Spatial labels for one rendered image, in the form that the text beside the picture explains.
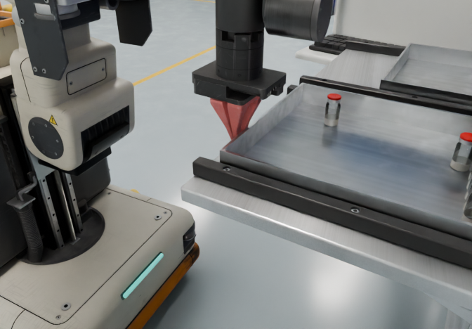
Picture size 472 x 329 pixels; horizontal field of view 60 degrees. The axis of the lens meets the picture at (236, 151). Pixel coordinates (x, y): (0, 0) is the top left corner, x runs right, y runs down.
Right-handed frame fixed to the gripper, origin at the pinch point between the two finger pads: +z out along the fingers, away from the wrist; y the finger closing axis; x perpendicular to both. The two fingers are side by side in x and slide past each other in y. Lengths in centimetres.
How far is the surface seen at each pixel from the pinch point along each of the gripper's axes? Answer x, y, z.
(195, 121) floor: 150, -115, 92
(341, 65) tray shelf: 42.7, 0.9, 2.2
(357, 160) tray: 5.6, 14.8, 1.7
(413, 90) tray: 28.3, 17.4, -0.8
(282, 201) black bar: -7.8, 10.3, 1.4
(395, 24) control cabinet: 90, 2, 3
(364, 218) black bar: -7.8, 19.2, 0.0
